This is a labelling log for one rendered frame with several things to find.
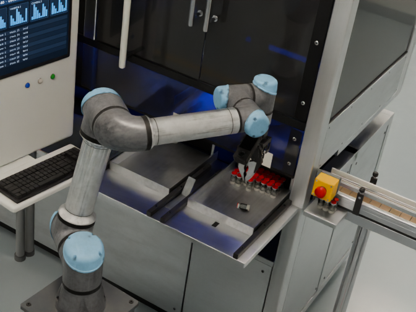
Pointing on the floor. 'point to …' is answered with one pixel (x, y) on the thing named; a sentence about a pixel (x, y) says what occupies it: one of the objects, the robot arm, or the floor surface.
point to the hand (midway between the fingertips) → (244, 178)
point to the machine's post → (311, 147)
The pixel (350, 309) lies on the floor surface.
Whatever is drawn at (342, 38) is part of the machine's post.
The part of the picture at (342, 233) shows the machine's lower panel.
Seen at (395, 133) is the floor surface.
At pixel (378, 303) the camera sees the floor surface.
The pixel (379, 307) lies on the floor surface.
